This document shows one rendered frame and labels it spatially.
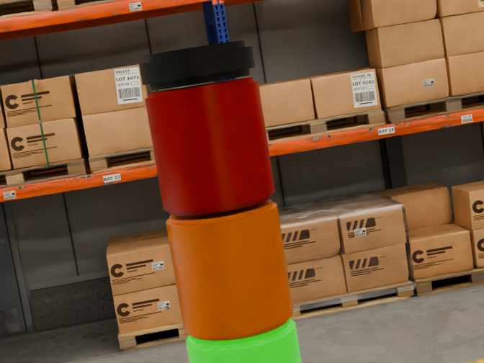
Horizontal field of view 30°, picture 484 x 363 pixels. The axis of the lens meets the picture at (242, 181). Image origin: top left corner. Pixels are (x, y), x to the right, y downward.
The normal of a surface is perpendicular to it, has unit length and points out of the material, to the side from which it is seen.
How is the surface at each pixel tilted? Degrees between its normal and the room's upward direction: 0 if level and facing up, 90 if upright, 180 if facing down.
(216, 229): 90
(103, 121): 85
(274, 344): 90
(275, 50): 90
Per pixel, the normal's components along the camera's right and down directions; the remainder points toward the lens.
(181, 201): -0.57, 0.19
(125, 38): 0.12, 0.11
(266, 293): 0.63, 0.00
